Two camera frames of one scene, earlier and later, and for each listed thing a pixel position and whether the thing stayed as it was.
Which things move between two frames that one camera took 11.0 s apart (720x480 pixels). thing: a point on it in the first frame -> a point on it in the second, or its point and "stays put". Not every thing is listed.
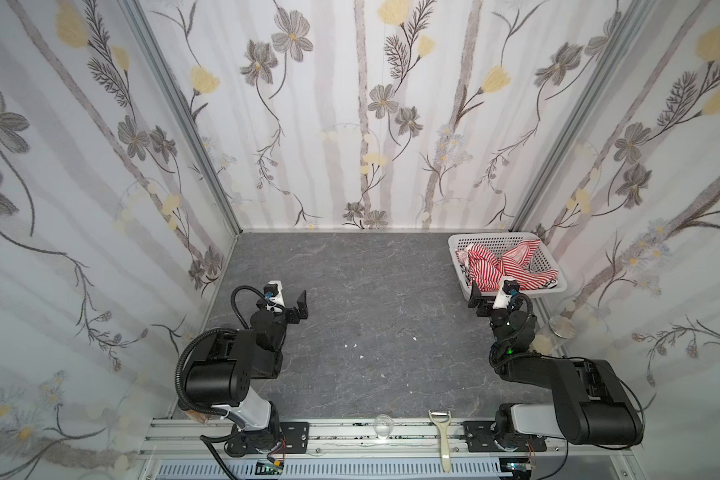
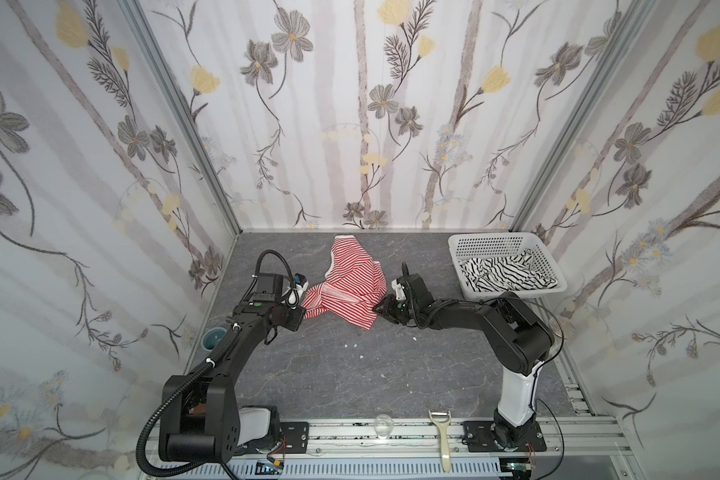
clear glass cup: x=383 y=426 stays put
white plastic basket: x=502 y=243 stays put
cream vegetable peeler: x=444 y=439 stays put
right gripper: x=483 y=301 -> x=393 y=306
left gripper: x=291 y=312 stays put
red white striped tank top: x=485 y=271 -> x=353 y=289
